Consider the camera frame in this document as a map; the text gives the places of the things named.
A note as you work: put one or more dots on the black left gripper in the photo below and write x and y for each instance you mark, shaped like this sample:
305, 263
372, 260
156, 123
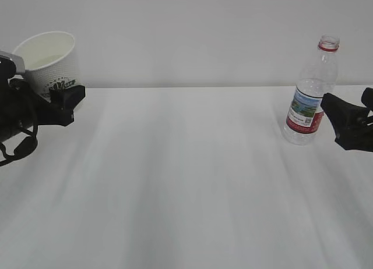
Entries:
18, 108

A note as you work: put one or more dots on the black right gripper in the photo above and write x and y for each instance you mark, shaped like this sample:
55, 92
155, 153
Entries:
351, 123

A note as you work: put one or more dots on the clear water bottle red label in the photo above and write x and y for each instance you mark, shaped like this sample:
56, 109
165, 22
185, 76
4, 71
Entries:
317, 78

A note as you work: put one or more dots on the white paper coffee cup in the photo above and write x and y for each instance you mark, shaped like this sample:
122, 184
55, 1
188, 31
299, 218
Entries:
51, 62

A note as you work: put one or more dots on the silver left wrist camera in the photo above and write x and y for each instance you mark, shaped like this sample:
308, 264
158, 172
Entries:
11, 65

